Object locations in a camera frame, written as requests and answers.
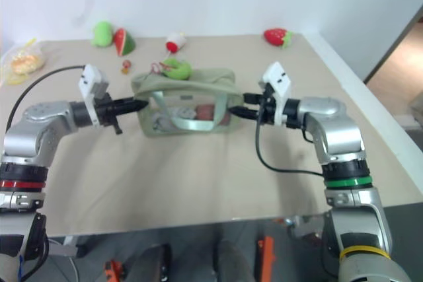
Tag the white item inside pouch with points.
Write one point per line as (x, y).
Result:
(165, 118)

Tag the white and red plush toy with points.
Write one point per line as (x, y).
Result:
(175, 42)

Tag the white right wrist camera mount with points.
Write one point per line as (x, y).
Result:
(279, 80)

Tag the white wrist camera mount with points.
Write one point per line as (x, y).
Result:
(279, 80)
(90, 80)

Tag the grey metal table bracket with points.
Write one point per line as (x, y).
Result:
(66, 249)

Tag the light green plush toy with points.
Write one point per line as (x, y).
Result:
(101, 33)

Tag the red plush inside pouch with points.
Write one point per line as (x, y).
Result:
(206, 112)

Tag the small red orange charm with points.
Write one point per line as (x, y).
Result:
(126, 66)

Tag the red strawberry plush toy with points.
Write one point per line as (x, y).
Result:
(275, 36)

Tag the shiny metal table clamp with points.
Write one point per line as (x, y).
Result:
(307, 226)

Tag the tall orange tool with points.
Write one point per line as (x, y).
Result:
(267, 259)

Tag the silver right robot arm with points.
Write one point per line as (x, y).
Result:
(337, 130)

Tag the small orange tool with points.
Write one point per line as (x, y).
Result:
(114, 270)

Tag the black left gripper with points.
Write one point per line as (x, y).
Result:
(105, 110)

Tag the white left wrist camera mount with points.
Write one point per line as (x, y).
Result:
(90, 80)

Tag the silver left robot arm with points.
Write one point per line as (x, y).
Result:
(29, 136)

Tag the watermelon slice plush toy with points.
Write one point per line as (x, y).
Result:
(124, 41)

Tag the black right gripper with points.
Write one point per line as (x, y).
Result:
(272, 110)

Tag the clear bag with yellow contents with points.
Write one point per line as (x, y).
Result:
(23, 62)

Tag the green zip pouch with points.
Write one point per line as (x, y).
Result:
(185, 80)

